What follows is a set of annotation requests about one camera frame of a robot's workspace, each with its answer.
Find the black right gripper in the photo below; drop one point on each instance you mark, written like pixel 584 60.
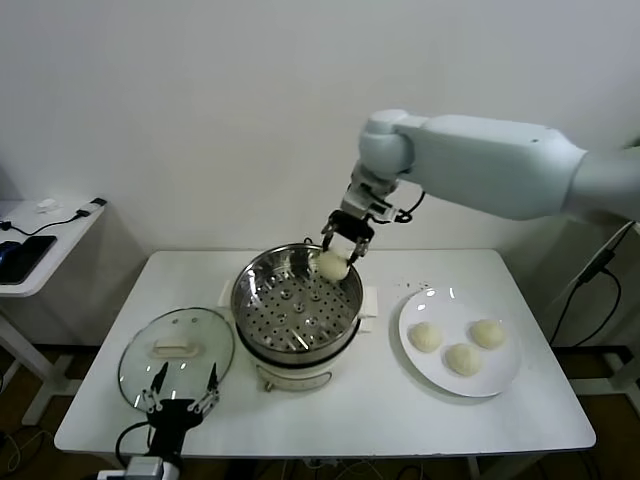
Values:
pixel 350 226

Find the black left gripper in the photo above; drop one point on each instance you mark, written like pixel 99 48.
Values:
pixel 172 417

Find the white steamed baozi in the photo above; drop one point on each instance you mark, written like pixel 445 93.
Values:
pixel 426 336
pixel 332 266
pixel 487 333
pixel 464 358

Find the round glass pot lid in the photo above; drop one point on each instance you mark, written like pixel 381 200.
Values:
pixel 200 345

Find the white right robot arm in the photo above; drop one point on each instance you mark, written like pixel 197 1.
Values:
pixel 475 155

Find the stainless steel steamer basket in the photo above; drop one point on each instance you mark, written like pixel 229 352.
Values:
pixel 280 310

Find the round white plate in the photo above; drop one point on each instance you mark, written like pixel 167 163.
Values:
pixel 450 310

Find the black tablet device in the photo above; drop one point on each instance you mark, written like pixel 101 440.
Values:
pixel 27 257

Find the white side table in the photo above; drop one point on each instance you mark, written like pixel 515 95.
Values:
pixel 55 220

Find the small white object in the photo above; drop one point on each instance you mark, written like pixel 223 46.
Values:
pixel 46 205

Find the white side desk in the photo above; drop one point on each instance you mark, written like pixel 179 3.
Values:
pixel 615 372

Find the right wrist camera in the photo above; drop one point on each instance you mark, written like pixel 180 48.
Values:
pixel 385 210

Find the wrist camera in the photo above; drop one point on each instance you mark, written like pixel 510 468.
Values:
pixel 385 210
pixel 145 469

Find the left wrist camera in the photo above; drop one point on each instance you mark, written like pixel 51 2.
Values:
pixel 145 469

